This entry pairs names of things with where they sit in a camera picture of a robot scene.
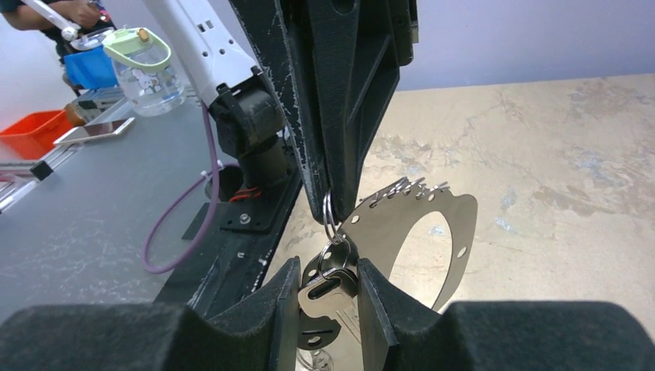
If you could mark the clear water bottle green lid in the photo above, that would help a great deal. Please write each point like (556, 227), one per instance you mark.
(142, 64)

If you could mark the blue plastic bin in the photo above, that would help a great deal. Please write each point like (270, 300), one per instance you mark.
(91, 69)

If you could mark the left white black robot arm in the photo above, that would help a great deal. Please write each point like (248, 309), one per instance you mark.
(227, 79)

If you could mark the silver key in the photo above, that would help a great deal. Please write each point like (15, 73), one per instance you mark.
(320, 297)

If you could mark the aluminium frame rail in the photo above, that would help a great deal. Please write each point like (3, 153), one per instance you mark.
(20, 176)

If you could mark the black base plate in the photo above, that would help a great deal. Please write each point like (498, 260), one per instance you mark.
(235, 254)

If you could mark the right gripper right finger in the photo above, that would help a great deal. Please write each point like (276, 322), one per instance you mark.
(400, 333)

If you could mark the smartphone on table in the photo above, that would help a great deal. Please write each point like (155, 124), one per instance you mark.
(94, 132)

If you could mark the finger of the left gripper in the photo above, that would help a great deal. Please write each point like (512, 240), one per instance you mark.
(279, 34)
(358, 50)

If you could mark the brown small bottle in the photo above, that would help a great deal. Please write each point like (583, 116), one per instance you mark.
(81, 112)

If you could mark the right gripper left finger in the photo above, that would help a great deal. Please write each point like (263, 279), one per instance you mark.
(258, 333)

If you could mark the orange plastic bin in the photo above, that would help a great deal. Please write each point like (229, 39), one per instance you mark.
(32, 136)

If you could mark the person hand in background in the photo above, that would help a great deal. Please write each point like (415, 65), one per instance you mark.
(80, 12)

